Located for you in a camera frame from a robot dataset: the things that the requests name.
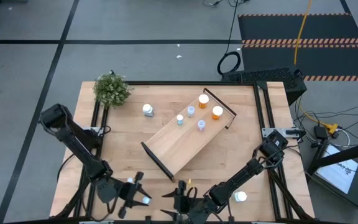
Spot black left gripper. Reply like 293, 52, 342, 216
117, 172, 153, 219

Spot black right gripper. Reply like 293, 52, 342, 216
160, 180, 213, 224

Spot large white medicine bottle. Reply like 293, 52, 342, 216
234, 190, 248, 203

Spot white medicine bottle blue band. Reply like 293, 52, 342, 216
142, 103, 154, 118

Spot orange pill bottle white cap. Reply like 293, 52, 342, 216
211, 105, 224, 121
198, 94, 210, 110

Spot silver mounting plate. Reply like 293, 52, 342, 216
261, 127, 306, 138
84, 125, 104, 134

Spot green potted plant dark pot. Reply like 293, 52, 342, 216
92, 70, 134, 109

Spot black perforated computer tower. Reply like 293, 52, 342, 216
221, 67, 308, 106

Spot black power adapter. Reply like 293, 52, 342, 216
314, 125, 329, 140

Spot white paper sheet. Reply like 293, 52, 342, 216
316, 144, 358, 195

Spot black mat orange striped edges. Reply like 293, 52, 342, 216
237, 12, 358, 82

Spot wooden shelf black metal frame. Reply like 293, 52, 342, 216
140, 88, 237, 184

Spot thin black cable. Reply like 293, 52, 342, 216
57, 144, 85, 182

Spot black aluminium table frame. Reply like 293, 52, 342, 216
50, 80, 315, 224

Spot black coiled floor cable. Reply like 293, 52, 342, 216
216, 0, 245, 76

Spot yellow extension cable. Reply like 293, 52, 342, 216
293, 0, 339, 135

